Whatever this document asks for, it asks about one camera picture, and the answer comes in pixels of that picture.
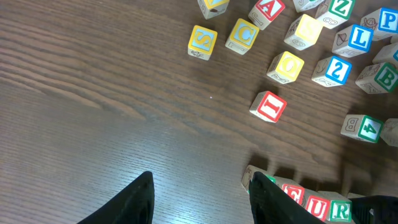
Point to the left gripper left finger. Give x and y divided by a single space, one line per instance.
133 205

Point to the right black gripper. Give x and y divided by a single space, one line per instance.
376 209

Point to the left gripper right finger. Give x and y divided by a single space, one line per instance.
271 205

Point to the red E block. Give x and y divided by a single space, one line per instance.
291 188

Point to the green R block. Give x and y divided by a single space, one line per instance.
340 208

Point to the green N block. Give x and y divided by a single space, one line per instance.
249 174

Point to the red U block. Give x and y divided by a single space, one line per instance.
316 204

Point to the yellow block centre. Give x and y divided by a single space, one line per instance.
389 132

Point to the green 4 block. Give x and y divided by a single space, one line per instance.
362 127

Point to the red I block left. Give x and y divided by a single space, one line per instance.
268 106

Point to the green B block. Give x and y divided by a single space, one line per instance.
377 79

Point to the yellow O block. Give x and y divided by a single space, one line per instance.
285 68

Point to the blue 2 block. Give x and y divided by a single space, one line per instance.
331 71

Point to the blue H block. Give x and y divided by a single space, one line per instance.
387 54

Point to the blue L block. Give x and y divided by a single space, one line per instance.
352 41

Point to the yellow C block left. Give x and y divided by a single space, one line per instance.
242 37

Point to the yellow s block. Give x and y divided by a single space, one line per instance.
202 42
303 32

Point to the yellow S block left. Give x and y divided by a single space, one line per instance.
202 42

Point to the blue P block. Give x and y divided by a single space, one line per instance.
382 21

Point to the red A block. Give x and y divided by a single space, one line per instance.
265 11

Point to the green Z block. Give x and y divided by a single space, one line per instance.
332 13

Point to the yellow block upper left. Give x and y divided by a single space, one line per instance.
212 8

